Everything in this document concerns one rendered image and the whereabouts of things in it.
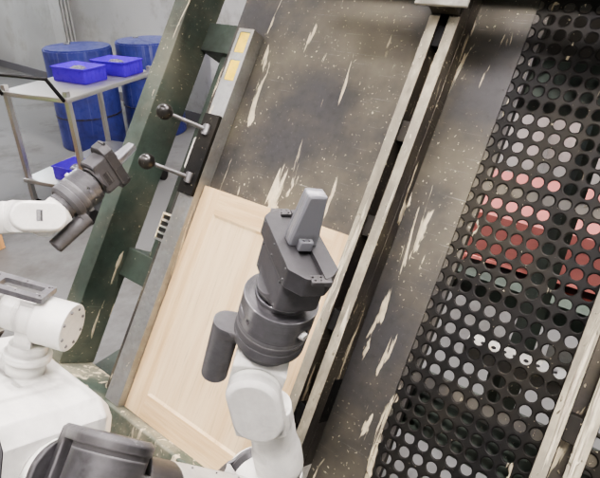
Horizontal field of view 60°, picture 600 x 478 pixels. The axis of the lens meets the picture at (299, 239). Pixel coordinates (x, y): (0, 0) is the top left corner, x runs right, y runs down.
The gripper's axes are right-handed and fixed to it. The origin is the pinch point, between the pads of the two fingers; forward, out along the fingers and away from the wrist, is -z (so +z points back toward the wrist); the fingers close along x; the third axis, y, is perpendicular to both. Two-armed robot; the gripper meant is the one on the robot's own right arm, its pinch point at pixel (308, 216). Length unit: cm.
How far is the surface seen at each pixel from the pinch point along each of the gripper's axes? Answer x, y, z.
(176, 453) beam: 22, 0, 78
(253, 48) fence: 82, 17, 8
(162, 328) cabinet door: 48, -2, 66
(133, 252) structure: 75, -7, 65
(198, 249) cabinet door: 55, 5, 48
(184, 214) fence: 62, 2, 44
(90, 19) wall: 740, -6, 201
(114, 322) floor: 179, 1, 201
